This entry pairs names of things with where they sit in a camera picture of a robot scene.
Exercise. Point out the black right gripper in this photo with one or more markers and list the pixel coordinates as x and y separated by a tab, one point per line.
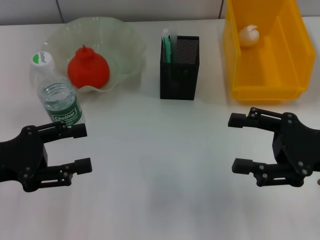
297	147

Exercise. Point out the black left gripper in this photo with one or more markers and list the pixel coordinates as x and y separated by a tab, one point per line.
22	160

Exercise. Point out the clear plastic water bottle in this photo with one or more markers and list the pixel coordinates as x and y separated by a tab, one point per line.
61	102

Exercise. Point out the red tomato-shaped object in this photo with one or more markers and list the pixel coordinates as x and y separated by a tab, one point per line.
88	70

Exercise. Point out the white paper ball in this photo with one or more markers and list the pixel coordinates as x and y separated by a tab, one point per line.
248	37

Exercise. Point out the green utility knife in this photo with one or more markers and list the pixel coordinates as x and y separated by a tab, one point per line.
166	47

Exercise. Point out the black mesh pen holder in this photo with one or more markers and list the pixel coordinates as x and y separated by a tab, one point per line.
177	80

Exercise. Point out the green glass fruit plate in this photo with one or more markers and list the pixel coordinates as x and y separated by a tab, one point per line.
120	50

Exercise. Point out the yellow plastic storage bin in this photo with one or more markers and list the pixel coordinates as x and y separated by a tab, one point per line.
270	90

